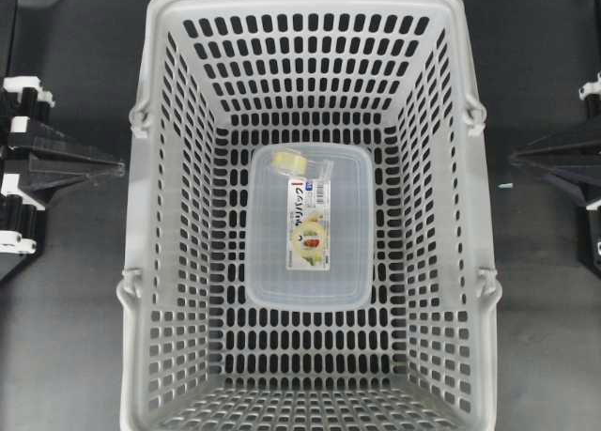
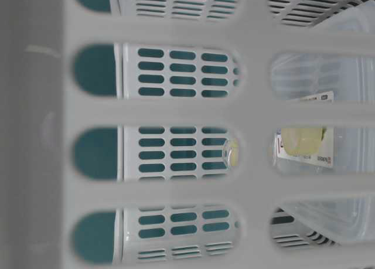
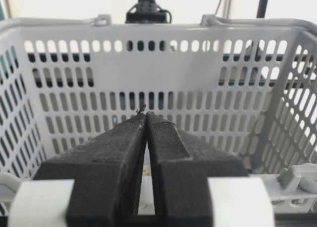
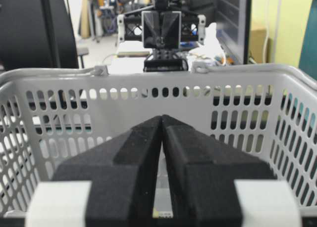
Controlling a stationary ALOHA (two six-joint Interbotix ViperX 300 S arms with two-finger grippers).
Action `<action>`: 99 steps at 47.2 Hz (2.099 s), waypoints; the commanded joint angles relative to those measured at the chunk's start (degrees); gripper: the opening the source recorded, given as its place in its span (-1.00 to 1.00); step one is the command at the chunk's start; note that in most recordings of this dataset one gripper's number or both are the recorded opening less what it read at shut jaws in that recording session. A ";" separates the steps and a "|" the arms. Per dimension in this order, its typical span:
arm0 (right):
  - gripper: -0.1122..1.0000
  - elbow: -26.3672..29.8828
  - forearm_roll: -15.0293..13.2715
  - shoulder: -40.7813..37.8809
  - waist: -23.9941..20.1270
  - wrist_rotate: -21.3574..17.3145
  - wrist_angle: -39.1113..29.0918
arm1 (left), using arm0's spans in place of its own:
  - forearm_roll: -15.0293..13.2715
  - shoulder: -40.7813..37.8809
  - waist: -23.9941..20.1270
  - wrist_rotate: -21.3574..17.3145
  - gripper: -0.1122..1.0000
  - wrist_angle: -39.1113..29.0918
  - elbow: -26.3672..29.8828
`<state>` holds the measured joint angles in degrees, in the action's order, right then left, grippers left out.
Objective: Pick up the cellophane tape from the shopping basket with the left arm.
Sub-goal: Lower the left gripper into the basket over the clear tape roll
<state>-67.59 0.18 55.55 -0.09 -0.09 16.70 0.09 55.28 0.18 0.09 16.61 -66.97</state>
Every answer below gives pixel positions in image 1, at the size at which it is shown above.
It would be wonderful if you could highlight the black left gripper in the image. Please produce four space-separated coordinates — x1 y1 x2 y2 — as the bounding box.
1 76 126 281

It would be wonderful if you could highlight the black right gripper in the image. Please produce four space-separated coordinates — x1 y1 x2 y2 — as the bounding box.
510 73 600 268

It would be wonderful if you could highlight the grey plastic shopping basket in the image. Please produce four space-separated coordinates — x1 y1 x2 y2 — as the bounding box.
116 0 502 430

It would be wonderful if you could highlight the cellophane tape in clear dispenser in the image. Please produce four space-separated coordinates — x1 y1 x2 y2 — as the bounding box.
270 149 333 179

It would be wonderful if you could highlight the clear plastic food container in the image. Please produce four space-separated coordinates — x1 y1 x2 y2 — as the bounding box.
245 143 376 312

